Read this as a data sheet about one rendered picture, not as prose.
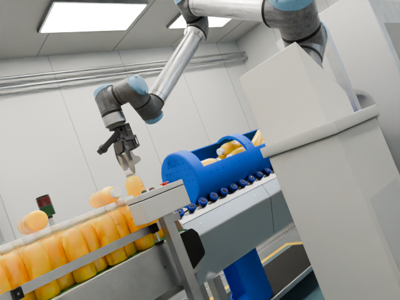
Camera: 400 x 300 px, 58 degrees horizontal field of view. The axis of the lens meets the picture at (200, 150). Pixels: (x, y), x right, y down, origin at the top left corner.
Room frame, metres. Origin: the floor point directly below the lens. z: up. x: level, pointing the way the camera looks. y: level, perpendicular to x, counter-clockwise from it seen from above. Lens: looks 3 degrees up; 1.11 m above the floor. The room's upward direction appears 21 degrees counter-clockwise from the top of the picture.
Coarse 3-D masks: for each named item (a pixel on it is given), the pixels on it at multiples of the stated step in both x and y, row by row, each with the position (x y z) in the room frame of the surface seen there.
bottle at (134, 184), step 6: (132, 174) 1.48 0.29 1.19; (126, 180) 1.47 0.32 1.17; (132, 180) 1.46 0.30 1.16; (138, 180) 1.47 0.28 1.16; (126, 186) 1.47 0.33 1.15; (132, 186) 1.45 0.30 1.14; (138, 186) 1.46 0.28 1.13; (144, 186) 1.49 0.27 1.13; (132, 192) 1.45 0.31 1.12; (138, 192) 1.46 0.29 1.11
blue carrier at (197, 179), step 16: (176, 160) 1.77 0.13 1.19; (192, 160) 1.72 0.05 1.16; (224, 160) 1.83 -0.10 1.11; (240, 160) 1.91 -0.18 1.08; (256, 160) 1.99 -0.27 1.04; (176, 176) 1.80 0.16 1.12; (192, 176) 1.71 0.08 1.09; (208, 176) 1.74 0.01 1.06; (224, 176) 1.82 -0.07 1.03; (240, 176) 1.93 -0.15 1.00; (256, 176) 2.10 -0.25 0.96; (192, 192) 1.74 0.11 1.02; (208, 192) 1.77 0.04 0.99
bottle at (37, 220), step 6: (36, 210) 1.28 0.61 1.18; (24, 216) 1.32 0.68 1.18; (30, 216) 1.26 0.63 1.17; (36, 216) 1.28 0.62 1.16; (42, 216) 1.29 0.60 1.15; (18, 222) 1.35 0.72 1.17; (24, 222) 1.27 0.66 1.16; (30, 222) 1.26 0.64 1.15; (36, 222) 1.27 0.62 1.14; (42, 222) 1.28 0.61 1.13; (18, 228) 1.34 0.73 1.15; (24, 228) 1.29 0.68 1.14; (30, 228) 1.25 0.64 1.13; (36, 228) 1.26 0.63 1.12; (42, 228) 1.28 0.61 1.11; (24, 234) 1.35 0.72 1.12
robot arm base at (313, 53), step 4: (304, 48) 1.32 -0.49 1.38; (308, 48) 1.32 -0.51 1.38; (312, 48) 1.33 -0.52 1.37; (308, 52) 1.30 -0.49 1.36; (312, 52) 1.32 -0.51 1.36; (316, 52) 1.33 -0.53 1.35; (312, 56) 1.29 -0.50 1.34; (316, 56) 1.31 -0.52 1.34; (320, 56) 1.34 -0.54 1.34; (316, 60) 1.28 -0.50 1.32; (320, 60) 1.34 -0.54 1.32; (320, 64) 1.29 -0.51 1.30
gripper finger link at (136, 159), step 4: (124, 152) 1.47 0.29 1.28; (132, 152) 1.49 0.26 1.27; (124, 156) 1.47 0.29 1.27; (132, 156) 1.48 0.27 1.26; (136, 156) 1.49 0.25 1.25; (128, 160) 1.46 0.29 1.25; (132, 160) 1.46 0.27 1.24; (136, 160) 1.48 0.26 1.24; (128, 164) 1.47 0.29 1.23; (132, 164) 1.46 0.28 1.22; (132, 168) 1.47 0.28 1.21
